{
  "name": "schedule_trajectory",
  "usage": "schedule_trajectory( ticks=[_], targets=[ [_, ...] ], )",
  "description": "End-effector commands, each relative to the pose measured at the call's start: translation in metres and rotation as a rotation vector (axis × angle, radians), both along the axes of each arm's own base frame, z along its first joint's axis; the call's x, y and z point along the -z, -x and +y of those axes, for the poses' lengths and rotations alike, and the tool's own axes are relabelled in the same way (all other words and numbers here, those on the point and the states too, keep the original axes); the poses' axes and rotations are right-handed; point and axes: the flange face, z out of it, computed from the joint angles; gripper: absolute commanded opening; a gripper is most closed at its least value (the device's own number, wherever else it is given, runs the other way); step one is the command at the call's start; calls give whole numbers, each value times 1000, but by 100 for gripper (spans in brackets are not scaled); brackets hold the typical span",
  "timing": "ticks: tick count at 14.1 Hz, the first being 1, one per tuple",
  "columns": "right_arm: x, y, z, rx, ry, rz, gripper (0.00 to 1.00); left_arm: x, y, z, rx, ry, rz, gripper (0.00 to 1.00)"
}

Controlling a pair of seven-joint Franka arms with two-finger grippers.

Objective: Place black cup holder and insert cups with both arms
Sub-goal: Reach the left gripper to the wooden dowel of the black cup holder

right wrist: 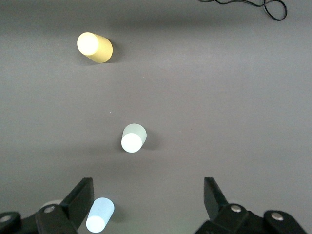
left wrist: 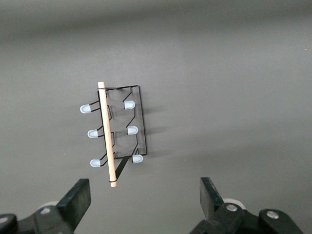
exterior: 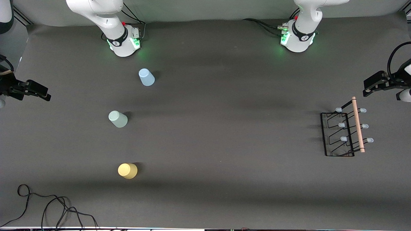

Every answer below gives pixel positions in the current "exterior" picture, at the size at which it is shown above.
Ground black wire cup holder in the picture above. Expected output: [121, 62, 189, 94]
[320, 96, 374, 158]

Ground pale green plastic cup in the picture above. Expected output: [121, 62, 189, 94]
[109, 111, 128, 128]

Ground yellow plastic cup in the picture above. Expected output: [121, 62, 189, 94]
[118, 163, 138, 179]

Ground light blue plastic cup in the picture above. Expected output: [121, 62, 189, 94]
[138, 68, 155, 86]

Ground grey table mat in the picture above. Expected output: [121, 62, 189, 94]
[0, 12, 411, 229]

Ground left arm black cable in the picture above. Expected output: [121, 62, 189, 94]
[387, 42, 411, 82]

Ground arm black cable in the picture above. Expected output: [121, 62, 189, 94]
[0, 55, 15, 73]
[387, 42, 411, 82]

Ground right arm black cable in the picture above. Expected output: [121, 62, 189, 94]
[0, 55, 15, 73]

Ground loose black cable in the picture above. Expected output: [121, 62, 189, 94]
[0, 184, 99, 230]

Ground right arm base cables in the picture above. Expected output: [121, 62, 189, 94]
[101, 3, 147, 41]

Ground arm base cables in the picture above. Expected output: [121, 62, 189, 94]
[101, 3, 147, 41]
[242, 8, 301, 36]

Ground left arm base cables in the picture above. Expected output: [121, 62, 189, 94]
[242, 8, 301, 36]

